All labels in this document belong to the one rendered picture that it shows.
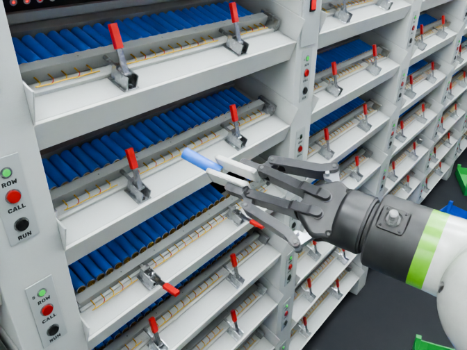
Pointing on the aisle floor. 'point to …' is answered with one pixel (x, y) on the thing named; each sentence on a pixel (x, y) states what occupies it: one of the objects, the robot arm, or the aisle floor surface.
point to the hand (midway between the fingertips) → (233, 175)
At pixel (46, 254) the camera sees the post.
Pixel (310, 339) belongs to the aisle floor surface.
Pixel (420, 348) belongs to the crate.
